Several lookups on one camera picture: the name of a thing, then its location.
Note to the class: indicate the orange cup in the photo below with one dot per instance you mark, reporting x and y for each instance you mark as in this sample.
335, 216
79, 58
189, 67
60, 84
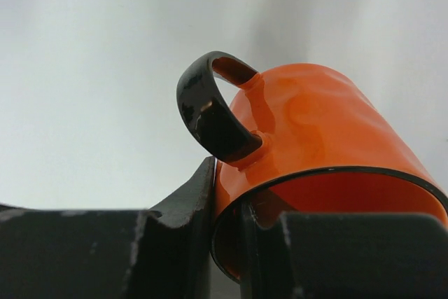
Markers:
298, 137

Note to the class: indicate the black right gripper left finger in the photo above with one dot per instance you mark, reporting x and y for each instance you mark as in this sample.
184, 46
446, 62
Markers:
161, 252

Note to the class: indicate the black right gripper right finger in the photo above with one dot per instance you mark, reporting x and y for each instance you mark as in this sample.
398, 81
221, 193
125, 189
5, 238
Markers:
343, 256

